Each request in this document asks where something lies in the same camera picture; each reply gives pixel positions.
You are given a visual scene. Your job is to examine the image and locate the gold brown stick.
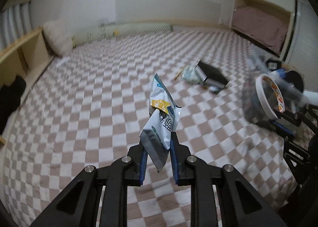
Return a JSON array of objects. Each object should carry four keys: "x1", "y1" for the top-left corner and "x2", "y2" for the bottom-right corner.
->
[{"x1": 173, "y1": 66, "x2": 186, "y2": 81}]

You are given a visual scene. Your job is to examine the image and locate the wooden alcove frame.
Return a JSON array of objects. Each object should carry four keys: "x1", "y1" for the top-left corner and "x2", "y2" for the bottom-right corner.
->
[{"x1": 230, "y1": 0, "x2": 296, "y2": 62}]

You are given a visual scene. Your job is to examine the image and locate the long green pillow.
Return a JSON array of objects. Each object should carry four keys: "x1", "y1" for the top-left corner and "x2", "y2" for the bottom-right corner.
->
[{"x1": 72, "y1": 23, "x2": 173, "y2": 44}]

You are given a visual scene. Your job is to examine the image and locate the white slatted blind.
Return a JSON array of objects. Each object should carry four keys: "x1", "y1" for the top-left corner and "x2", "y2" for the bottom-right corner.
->
[{"x1": 286, "y1": 0, "x2": 318, "y2": 69}]

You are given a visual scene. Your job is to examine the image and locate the black cloth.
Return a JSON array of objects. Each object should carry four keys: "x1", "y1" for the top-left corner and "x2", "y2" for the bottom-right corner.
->
[{"x1": 0, "y1": 75, "x2": 27, "y2": 133}]

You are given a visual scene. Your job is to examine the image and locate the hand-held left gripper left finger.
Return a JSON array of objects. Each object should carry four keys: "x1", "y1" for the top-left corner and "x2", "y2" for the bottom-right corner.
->
[{"x1": 30, "y1": 140, "x2": 149, "y2": 227}]

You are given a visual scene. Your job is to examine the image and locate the crumpled plastic wrapper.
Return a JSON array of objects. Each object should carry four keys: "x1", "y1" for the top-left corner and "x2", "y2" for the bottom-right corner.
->
[{"x1": 181, "y1": 65, "x2": 201, "y2": 84}]

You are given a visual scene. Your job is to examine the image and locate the clear tape roll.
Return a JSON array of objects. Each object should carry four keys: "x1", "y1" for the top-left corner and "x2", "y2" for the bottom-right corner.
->
[{"x1": 255, "y1": 73, "x2": 285, "y2": 120}]

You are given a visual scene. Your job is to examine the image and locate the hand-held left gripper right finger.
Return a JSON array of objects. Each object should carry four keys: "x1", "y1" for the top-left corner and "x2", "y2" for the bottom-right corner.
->
[{"x1": 170, "y1": 131, "x2": 289, "y2": 227}]

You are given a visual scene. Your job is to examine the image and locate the wooden bedside shelf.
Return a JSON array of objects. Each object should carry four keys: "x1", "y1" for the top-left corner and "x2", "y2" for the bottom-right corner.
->
[{"x1": 0, "y1": 27, "x2": 54, "y2": 145}]

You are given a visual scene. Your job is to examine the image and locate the pink bedding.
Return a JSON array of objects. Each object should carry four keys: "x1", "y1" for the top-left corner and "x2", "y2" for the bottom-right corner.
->
[{"x1": 231, "y1": 6, "x2": 292, "y2": 55}]

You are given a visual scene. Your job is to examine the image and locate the clear plastic container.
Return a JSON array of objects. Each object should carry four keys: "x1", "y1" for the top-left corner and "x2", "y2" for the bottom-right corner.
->
[{"x1": 243, "y1": 45, "x2": 302, "y2": 128}]

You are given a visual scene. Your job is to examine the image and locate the black hexagonal box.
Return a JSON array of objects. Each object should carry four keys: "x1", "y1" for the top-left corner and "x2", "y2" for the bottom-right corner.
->
[{"x1": 195, "y1": 59, "x2": 230, "y2": 94}]

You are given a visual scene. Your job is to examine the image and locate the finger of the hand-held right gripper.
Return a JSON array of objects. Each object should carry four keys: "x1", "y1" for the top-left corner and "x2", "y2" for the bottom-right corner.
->
[
  {"x1": 271, "y1": 105, "x2": 318, "y2": 128},
  {"x1": 272, "y1": 120, "x2": 311, "y2": 143}
]

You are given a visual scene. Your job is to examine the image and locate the grey curtain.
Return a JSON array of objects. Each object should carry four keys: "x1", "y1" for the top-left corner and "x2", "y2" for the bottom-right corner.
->
[{"x1": 0, "y1": 3, "x2": 32, "y2": 51}]

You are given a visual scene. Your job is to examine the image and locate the silver blue sachet packet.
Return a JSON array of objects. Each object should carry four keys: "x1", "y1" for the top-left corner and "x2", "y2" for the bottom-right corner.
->
[{"x1": 140, "y1": 73, "x2": 182, "y2": 173}]

